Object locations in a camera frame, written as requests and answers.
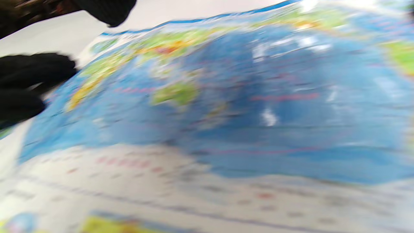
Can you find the colourful world map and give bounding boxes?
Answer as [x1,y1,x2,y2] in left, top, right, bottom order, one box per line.
[0,0,414,233]

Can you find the person's right hand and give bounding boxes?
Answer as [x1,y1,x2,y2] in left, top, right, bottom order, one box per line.
[0,0,138,39]

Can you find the person's left hand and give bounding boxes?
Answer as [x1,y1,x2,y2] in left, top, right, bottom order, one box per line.
[0,53,78,130]

